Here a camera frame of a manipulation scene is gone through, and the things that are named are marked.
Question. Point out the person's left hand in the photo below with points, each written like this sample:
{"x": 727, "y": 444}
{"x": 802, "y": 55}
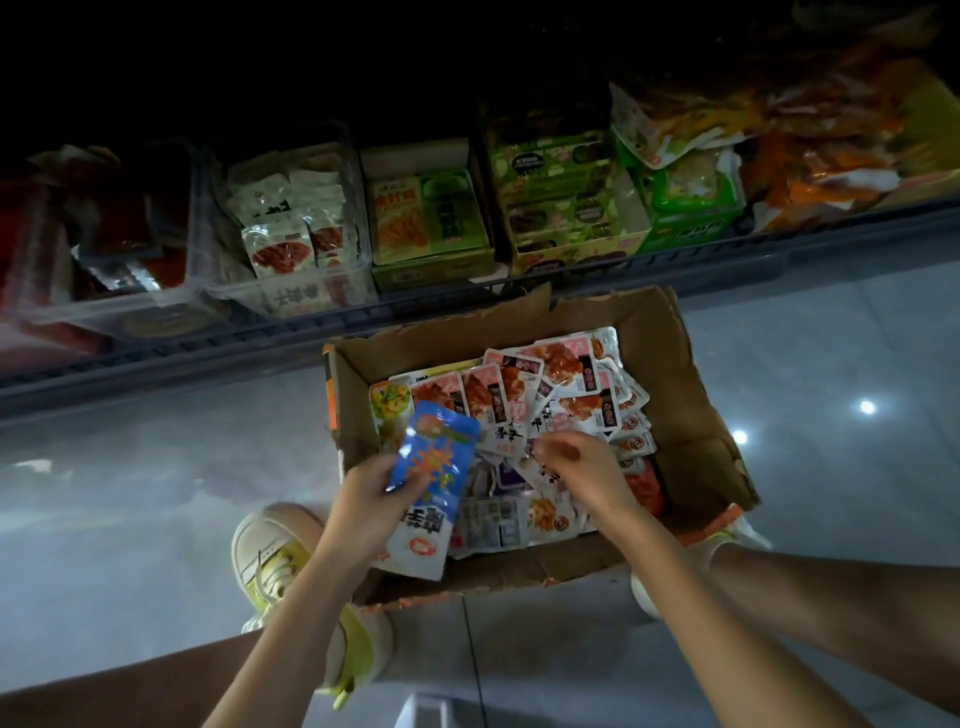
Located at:
{"x": 368, "y": 518}

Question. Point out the pile of orange yellow packets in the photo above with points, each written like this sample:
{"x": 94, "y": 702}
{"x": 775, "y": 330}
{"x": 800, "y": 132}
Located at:
{"x": 825, "y": 150}

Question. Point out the person's left leg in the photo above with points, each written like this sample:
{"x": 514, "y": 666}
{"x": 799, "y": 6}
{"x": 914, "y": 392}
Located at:
{"x": 120, "y": 690}

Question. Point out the person's right shoe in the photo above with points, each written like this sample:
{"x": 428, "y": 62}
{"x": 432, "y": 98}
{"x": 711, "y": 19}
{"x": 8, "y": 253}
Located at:
{"x": 735, "y": 533}

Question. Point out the clear plastic tray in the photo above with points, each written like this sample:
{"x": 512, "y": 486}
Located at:
{"x": 38, "y": 345}
{"x": 150, "y": 318}
{"x": 360, "y": 285}

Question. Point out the pile of red snack packets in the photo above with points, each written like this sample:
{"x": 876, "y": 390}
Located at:
{"x": 15, "y": 248}

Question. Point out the person's right forearm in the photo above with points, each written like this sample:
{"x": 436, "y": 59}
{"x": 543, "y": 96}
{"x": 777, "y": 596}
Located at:
{"x": 735, "y": 630}

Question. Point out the grey metal store shelf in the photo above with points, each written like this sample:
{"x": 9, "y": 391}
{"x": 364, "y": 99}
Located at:
{"x": 150, "y": 360}

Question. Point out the brown cardboard box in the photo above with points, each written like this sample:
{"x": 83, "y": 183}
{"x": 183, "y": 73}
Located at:
{"x": 690, "y": 405}

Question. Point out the green orange display carton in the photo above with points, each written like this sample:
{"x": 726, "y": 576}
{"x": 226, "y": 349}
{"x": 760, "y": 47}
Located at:
{"x": 428, "y": 218}

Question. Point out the lime green display tray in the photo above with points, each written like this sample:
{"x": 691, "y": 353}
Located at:
{"x": 938, "y": 128}

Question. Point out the white sock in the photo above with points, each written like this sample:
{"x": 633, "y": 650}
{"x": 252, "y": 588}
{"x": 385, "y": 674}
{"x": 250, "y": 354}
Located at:
{"x": 338, "y": 653}

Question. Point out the white plastic stool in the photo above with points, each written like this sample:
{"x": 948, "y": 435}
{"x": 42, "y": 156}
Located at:
{"x": 420, "y": 716}

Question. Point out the person's right hand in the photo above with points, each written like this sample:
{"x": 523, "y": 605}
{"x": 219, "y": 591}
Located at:
{"x": 593, "y": 473}

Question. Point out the person's right leg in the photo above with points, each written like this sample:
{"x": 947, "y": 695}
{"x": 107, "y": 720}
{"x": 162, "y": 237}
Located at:
{"x": 855, "y": 615}

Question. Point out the handful of blue snack packets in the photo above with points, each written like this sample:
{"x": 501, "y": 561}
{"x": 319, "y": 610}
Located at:
{"x": 428, "y": 465}

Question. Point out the person's shoe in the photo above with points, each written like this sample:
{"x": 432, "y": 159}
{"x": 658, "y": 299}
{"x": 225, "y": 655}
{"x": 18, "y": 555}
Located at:
{"x": 735, "y": 533}
{"x": 267, "y": 555}

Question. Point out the person's left shoe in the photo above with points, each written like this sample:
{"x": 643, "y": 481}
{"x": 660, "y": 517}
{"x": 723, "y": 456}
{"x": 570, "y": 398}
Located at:
{"x": 267, "y": 555}

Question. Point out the green snack packets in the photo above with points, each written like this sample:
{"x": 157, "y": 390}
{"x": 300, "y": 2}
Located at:
{"x": 690, "y": 188}

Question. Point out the person's leg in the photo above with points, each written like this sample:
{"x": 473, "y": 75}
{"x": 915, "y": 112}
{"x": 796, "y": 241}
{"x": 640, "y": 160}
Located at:
{"x": 855, "y": 615}
{"x": 120, "y": 690}

